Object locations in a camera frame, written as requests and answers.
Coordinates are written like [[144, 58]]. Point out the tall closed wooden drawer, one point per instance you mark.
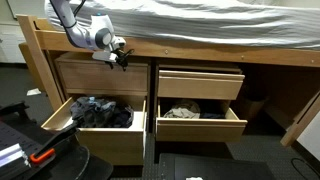
[[100, 78]]

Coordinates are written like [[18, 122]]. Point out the white wall cabinet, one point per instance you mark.
[[10, 43]]

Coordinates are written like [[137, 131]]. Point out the wooden drawer with beige garment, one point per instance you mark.
[[200, 131]]

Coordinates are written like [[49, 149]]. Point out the dark clothes pile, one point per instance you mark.
[[96, 113]]

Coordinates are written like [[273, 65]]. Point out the black round base plate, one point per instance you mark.
[[76, 163]]

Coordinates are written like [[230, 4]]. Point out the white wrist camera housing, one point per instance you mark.
[[104, 55]]

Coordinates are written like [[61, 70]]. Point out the beige crumpled garment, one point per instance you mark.
[[183, 111]]

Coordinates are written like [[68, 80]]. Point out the white paper scrap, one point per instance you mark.
[[33, 92]]

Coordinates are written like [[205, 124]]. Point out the black box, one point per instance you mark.
[[216, 168]]

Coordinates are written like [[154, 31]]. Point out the shallow wooden drawer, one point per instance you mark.
[[200, 88]]

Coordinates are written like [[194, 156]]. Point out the small white crumpled paper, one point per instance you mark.
[[193, 178]]

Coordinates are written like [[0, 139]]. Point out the mattress with grey sheet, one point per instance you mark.
[[200, 20]]

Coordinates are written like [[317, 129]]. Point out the wooden drawer with dark clothes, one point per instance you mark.
[[110, 146]]

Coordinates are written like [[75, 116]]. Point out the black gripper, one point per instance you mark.
[[121, 57]]

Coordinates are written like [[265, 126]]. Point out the silver aluminium extrusion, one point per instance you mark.
[[11, 155]]

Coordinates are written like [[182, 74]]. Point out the brown waste bin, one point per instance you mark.
[[251, 106]]

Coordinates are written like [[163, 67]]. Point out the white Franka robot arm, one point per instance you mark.
[[76, 33]]

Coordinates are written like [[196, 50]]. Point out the wooden bed frame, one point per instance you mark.
[[200, 51]]

